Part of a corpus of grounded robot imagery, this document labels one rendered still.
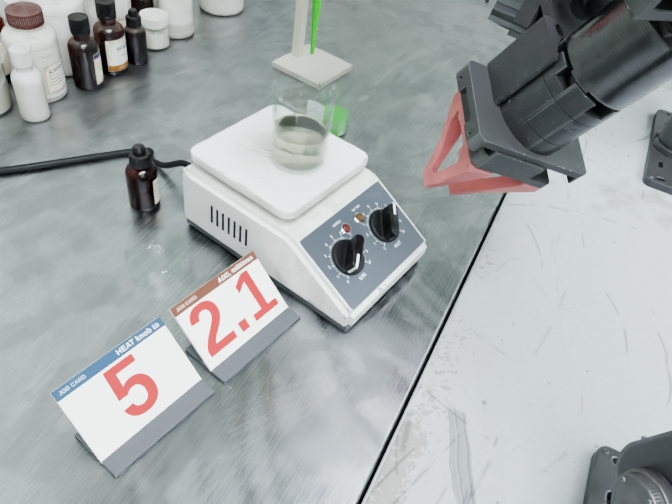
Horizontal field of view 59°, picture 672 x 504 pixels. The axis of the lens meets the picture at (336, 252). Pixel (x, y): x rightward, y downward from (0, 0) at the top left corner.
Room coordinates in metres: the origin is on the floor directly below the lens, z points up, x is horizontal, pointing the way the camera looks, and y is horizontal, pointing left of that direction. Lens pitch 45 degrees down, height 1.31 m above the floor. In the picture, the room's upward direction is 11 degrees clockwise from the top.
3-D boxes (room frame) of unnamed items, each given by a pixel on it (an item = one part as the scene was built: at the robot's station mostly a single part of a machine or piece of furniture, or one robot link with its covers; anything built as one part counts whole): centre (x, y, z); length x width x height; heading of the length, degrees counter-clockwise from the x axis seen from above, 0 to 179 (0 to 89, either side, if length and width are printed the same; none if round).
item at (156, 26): (0.74, 0.29, 0.92); 0.04 x 0.04 x 0.04
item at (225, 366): (0.30, 0.07, 0.92); 0.09 x 0.06 x 0.04; 149
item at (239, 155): (0.44, 0.06, 0.98); 0.12 x 0.12 x 0.01; 61
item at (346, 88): (0.62, 0.04, 0.93); 0.04 x 0.04 x 0.06
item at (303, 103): (0.43, 0.05, 1.02); 0.06 x 0.05 x 0.08; 8
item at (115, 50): (0.66, 0.32, 0.94); 0.04 x 0.04 x 0.09
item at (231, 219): (0.42, 0.04, 0.94); 0.22 x 0.13 x 0.08; 61
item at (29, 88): (0.54, 0.36, 0.94); 0.03 x 0.03 x 0.08
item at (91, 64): (0.62, 0.33, 0.94); 0.03 x 0.03 x 0.08
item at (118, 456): (0.22, 0.12, 0.92); 0.09 x 0.06 x 0.04; 149
